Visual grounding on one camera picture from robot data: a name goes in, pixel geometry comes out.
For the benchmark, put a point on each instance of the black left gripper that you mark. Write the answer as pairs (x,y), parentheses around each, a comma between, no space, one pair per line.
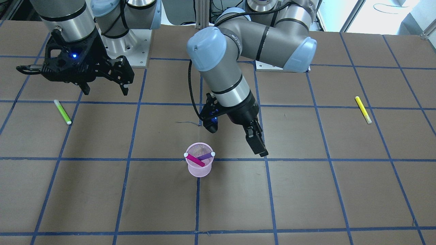
(242,113)

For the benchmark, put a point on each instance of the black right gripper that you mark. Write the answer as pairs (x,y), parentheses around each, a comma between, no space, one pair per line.
(96,58)

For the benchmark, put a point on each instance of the purple pen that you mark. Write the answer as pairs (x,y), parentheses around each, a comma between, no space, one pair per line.
(206,156)

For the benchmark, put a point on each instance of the pink pen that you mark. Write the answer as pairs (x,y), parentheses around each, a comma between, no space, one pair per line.
(194,159)

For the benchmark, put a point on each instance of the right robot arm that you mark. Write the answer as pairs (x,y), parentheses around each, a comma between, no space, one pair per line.
(112,18)

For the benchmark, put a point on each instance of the pink mesh cup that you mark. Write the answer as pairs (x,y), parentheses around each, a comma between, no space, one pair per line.
(199,149)

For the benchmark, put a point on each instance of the green pen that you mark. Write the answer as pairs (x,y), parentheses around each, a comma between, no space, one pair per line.
(62,112)

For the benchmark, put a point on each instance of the yellow pen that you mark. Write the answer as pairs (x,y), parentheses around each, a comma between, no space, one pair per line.
(363,110)

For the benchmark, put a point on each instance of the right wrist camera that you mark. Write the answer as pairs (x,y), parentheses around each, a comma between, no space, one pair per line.
(66,64)

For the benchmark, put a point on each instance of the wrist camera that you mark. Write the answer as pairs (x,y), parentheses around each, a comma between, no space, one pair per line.
(66,64)
(208,114)

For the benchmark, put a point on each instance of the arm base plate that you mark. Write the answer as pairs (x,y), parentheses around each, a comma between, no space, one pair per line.
(272,67)
(135,46)

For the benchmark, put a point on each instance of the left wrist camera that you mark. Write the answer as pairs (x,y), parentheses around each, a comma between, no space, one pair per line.
(208,114)

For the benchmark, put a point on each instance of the aluminium frame post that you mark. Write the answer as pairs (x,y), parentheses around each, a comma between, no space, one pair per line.
(202,14)

